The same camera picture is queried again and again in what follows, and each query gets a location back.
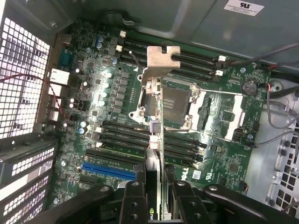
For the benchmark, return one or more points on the metal drive cage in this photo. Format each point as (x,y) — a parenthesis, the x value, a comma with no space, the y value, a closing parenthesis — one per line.
(275,163)

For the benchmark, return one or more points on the silver port block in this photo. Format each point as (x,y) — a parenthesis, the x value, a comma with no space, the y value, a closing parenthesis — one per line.
(59,77)
(54,90)
(52,116)
(54,103)

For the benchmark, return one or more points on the white label sticker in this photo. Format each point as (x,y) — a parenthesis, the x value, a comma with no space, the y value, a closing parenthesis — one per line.
(243,7)

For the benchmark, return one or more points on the blue serial port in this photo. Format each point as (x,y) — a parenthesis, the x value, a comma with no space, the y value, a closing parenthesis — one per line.
(65,58)

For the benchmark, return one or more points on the open PC case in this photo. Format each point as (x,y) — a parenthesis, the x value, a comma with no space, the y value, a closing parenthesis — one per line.
(163,18)

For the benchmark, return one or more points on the CPU socket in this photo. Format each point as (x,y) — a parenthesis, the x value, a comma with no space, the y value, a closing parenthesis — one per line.
(175,105)

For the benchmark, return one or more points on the blue expansion slot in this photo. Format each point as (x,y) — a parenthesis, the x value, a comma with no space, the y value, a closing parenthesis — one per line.
(107,170)

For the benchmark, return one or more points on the thin locking lever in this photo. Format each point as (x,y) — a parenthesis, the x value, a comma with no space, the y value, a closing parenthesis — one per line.
(130,53)

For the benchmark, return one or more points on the short black expansion slot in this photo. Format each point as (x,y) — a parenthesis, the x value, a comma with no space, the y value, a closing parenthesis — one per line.
(88,184)

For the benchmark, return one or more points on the long black expansion slot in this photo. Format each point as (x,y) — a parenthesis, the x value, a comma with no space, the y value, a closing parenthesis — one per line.
(112,155)

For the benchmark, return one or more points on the coin cell battery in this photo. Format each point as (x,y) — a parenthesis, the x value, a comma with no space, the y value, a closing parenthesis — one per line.
(249,86)

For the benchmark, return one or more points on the green motherboard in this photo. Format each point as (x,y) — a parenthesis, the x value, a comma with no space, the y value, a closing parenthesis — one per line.
(233,151)

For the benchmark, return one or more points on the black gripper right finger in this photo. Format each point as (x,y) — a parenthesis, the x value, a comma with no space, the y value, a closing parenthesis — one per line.
(189,205)

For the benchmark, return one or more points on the metal socket cover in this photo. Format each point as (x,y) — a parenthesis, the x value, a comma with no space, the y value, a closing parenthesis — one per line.
(236,112)

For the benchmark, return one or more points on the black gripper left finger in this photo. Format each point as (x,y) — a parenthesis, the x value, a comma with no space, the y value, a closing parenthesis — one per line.
(135,203)

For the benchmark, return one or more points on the RAM slot with black clips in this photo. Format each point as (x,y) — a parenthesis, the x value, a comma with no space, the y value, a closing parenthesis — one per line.
(198,75)
(198,60)
(126,127)
(126,142)

